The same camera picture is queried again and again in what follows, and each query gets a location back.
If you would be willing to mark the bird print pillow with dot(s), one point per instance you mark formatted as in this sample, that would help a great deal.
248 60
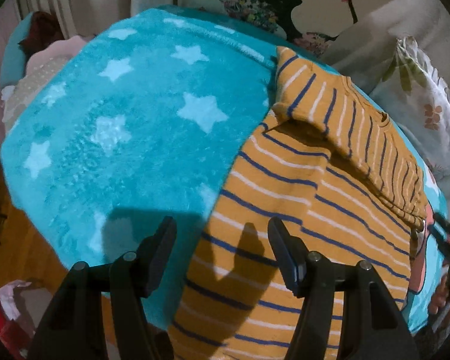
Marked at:
315 3

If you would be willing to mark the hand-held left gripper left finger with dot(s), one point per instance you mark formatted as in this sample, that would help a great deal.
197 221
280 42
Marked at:
161 249

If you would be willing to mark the pink cloth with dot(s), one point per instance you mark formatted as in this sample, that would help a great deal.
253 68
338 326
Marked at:
60 50

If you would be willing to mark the teal pillow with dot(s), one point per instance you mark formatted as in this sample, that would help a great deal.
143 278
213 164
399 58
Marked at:
13 52

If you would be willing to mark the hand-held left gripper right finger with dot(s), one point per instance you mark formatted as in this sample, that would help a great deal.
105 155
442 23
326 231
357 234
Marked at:
289 260

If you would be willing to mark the blue star print blanket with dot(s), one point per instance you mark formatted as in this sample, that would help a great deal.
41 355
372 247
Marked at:
135 127

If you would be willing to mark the dark red cloth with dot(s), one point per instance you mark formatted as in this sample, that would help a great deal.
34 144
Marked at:
41 33

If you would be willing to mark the yellow striped shirt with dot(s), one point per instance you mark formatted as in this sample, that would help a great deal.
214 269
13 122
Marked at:
285 180

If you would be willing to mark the beige polka dot cloth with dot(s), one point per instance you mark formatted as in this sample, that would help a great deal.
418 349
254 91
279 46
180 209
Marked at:
33 82

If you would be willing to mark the floral ruffled pillow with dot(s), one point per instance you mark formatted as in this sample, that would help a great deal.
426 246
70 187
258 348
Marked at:
427 93

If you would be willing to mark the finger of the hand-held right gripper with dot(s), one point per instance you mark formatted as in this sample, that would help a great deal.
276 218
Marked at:
440 229

